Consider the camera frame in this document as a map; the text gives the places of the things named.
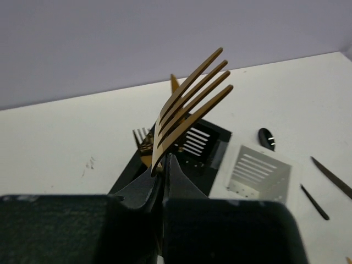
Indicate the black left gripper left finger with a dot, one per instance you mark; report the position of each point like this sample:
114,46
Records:
124,227

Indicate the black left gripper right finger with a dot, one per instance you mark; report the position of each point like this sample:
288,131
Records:
198,229

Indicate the gold fork green handle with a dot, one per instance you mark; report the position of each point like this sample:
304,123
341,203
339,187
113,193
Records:
144,141
172,122

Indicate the black utensil caddy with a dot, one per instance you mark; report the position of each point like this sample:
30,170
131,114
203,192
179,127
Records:
203,150

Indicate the white utensil caddy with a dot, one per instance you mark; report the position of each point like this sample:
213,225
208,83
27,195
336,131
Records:
252,172

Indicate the black knife upper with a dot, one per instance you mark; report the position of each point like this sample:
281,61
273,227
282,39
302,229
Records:
341,185

